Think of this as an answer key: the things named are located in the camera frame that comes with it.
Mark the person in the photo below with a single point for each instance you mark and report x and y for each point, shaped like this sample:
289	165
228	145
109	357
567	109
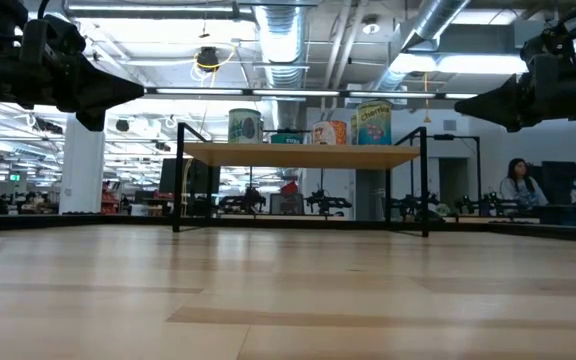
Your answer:
520	192

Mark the short small can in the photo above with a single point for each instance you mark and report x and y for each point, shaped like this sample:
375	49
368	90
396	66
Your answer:
287	139

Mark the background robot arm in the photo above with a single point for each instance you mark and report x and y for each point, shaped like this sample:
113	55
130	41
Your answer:
245	200
410	204
488	204
325	202

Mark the orange labelled can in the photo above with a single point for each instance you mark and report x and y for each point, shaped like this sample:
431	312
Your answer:
329	134

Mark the black table frame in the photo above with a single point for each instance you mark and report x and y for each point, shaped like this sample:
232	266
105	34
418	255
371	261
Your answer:
68	220

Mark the black overhead camera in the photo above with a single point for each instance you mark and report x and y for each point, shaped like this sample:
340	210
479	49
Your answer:
208	57

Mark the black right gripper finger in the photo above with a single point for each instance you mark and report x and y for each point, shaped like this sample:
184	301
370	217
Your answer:
503	112
503	91

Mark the red object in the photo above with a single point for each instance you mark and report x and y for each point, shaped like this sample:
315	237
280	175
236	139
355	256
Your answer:
289	188

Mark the white pillar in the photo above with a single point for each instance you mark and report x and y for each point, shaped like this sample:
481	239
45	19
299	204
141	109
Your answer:
82	170

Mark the cherries labelled teal can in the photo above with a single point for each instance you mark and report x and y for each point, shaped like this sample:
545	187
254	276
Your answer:
374	125

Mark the long light bar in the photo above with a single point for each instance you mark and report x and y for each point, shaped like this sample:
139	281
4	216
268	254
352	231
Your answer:
293	93

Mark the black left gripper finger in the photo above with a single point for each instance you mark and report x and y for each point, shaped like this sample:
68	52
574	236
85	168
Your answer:
108	97
108	79

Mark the wooden shelf black legs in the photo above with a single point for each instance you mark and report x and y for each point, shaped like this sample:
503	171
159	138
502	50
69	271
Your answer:
298	156

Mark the silver ventilation duct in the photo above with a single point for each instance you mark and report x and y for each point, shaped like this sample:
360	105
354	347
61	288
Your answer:
280	40
433	20

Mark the black monitor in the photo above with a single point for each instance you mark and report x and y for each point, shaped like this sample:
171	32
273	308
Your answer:
563	182

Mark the green labelled tall can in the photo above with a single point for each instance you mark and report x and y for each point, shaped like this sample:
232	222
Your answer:
244	127

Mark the grey box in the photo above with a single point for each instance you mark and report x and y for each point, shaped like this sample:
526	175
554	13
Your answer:
287	205

